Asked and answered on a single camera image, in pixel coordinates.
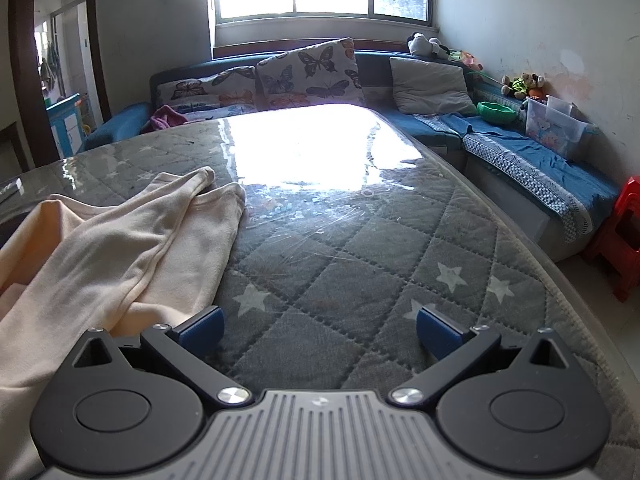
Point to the blue cabinet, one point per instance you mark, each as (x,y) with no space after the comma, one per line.
(62,125)

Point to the panda plush toy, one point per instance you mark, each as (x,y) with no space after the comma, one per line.
(422,45)

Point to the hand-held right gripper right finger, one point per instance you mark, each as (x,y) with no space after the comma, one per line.
(435,332)

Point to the red plastic stool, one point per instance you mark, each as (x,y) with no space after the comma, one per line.
(620,240)

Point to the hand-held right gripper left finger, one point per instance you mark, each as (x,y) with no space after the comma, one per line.
(202,331)

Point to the butterfly print pillow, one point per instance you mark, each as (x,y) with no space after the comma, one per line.
(210,86)
(310,75)
(220,110)

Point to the grey patterned sofa cover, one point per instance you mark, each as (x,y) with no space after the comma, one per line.
(510,165)

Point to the cream long-sleeve garment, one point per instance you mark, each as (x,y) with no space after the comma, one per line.
(100,260)

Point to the orange plush toy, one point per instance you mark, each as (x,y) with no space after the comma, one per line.
(536,93)

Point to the brown plush toy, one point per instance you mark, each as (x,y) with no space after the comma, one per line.
(531,80)

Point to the blue corner sofa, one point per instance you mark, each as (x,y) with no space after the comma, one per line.
(125,125)

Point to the hanging clothes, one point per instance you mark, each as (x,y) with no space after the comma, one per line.
(48,70)

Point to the brown door frame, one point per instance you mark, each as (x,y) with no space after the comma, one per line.
(30,85)

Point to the pink cloth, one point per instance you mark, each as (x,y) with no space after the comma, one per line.
(162,119)

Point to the grey pillow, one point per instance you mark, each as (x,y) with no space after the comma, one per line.
(430,85)

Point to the green bowl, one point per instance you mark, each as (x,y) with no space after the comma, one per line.
(496,112)

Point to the blue towel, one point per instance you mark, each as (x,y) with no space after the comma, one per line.
(550,165)

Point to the pink and green plush toy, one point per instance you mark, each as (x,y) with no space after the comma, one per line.
(465,57)

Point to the clear plastic storage box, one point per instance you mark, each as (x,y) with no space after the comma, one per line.
(555,130)

